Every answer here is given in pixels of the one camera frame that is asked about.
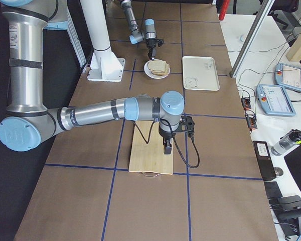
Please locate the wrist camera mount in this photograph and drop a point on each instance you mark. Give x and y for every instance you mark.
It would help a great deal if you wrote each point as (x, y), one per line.
(186, 124)
(159, 42)

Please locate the wooden block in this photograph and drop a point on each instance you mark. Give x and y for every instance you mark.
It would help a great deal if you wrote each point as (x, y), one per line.
(299, 42)

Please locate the red object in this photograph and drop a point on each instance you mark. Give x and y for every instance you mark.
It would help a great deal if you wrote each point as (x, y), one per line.
(224, 8)

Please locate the near teach pendant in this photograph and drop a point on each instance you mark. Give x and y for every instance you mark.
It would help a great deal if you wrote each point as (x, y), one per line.
(274, 100)

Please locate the aluminium frame post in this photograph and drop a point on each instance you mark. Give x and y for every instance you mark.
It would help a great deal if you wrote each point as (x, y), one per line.
(257, 23)

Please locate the white plate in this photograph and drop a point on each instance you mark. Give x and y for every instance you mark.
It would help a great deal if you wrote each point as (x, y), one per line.
(149, 74)

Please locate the wooden cutting board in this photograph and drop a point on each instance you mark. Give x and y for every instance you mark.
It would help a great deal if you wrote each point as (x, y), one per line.
(147, 152)

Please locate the orange connector board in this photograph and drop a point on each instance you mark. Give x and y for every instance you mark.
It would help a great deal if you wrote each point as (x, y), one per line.
(246, 103)
(251, 121)

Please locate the water bottle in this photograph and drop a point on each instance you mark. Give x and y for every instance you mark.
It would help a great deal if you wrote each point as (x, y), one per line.
(292, 138)

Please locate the orange connector board lower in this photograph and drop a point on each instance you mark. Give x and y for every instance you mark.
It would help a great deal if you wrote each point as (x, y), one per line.
(251, 121)

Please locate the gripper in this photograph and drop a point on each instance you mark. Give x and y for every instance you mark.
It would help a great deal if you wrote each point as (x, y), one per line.
(165, 137)
(150, 44)

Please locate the beige tray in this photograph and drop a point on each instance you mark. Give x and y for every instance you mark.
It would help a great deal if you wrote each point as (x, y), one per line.
(200, 73)

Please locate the orange connector board upper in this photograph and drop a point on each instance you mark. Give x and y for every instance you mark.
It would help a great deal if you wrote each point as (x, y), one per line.
(246, 103)

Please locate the far teach pendant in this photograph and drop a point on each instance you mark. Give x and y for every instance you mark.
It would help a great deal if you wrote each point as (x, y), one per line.
(288, 76)

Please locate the teach pendant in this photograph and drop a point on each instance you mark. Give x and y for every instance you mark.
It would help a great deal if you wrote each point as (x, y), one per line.
(288, 76)
(274, 100)

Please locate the bread slice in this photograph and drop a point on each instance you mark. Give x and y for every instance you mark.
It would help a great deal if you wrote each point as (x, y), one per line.
(158, 67)

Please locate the black box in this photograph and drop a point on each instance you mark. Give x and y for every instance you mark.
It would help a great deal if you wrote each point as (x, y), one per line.
(264, 160)

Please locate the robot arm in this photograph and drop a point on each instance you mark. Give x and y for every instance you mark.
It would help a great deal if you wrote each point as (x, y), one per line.
(44, 71)
(148, 35)

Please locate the white support pillar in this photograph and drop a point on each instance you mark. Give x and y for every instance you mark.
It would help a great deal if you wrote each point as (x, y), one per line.
(104, 66)

